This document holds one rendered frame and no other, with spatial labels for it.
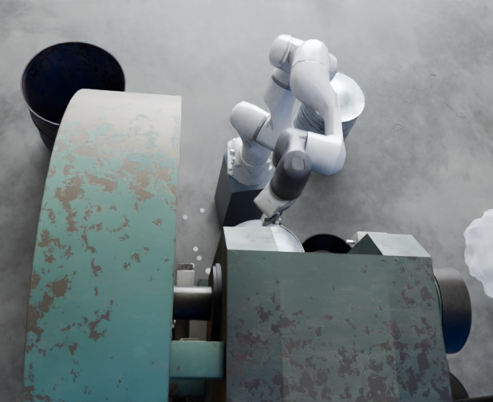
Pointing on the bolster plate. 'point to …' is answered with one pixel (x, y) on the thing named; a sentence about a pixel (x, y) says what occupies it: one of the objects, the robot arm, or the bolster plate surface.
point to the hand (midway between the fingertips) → (268, 220)
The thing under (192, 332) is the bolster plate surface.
